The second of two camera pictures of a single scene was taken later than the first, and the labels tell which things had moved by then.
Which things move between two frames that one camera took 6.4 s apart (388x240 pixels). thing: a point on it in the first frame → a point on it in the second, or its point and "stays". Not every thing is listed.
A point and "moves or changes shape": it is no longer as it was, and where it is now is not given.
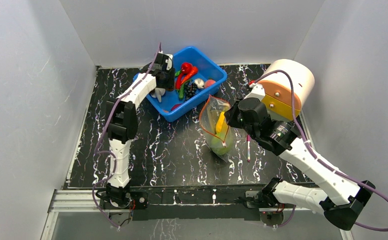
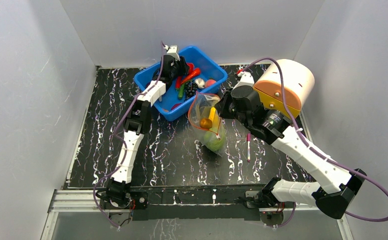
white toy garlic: (199, 83) stays
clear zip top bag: (216, 130) moves or changes shape
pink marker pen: (248, 148) stays
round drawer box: (278, 93) stays
